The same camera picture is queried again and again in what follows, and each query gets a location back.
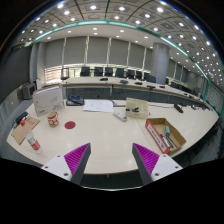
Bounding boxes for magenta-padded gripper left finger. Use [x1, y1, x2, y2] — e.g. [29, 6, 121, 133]
[40, 142, 92, 186]

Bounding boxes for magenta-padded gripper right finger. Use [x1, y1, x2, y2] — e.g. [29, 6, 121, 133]
[131, 143, 184, 186]

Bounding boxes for clear red-capped water bottle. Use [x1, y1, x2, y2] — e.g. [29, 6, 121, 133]
[19, 119, 44, 155]

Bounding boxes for open red-sided cardboard box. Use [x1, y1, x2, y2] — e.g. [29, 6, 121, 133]
[144, 117, 187, 155]

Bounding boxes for flat round red coaster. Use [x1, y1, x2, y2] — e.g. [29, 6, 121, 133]
[64, 120, 77, 130]

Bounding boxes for red and cream mug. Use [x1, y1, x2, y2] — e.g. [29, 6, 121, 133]
[46, 111, 60, 128]

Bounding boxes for white power strip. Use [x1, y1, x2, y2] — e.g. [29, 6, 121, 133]
[112, 110, 129, 123]

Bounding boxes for small beige cardboard box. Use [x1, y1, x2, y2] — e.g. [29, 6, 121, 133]
[124, 97, 150, 120]

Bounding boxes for white paper sheet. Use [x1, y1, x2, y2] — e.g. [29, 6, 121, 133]
[82, 99, 115, 114]

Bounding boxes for black desk device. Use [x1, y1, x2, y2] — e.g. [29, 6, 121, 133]
[65, 94, 85, 107]

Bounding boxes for small black table device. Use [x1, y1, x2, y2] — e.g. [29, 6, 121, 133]
[173, 103, 185, 114]

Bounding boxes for brown paper envelope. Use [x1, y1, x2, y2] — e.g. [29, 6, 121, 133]
[10, 115, 41, 146]

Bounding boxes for white paper carton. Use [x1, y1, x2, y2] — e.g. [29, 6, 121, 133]
[32, 85, 66, 117]

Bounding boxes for black power adapter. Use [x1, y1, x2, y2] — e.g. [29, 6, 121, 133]
[13, 110, 30, 126]

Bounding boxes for grey boxy monitor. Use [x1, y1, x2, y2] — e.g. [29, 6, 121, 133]
[21, 83, 37, 100]

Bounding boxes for grey round pillar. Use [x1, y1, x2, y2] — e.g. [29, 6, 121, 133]
[149, 42, 171, 85]

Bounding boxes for ceiling lights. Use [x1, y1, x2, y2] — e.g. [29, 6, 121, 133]
[19, 0, 224, 81]

